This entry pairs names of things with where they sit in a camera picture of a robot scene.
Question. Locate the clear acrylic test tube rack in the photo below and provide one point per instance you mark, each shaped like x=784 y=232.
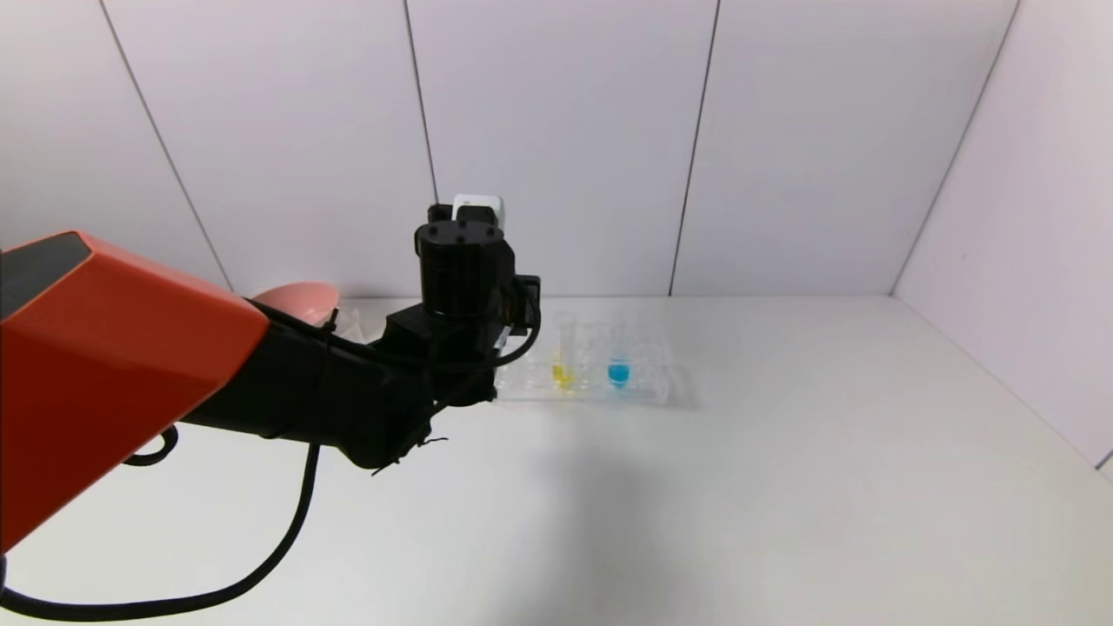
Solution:
x=648 y=382

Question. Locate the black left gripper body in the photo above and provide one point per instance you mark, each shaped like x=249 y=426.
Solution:
x=461 y=269

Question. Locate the test tube with blue pigment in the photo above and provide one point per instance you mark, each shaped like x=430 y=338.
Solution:
x=618 y=374

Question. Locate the test tube with yellow pigment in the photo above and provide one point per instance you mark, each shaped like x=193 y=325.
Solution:
x=563 y=374

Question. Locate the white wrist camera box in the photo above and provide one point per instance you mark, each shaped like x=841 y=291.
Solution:
x=480 y=206

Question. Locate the pink bowl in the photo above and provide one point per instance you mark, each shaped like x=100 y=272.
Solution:
x=300 y=297

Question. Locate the clear glass beaker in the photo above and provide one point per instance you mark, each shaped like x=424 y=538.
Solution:
x=358 y=323

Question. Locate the orange and black left arm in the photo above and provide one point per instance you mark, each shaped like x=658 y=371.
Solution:
x=104 y=365

